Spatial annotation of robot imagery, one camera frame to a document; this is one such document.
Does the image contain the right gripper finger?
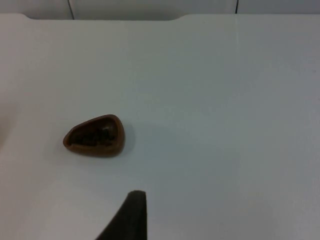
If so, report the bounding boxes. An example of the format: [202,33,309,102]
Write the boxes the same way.
[94,190,148,240]

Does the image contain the dark brown wooden cup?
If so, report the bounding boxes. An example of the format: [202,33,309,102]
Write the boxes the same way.
[62,114,126,159]

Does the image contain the coffee beans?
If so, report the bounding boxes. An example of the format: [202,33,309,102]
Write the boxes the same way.
[71,126,116,146]

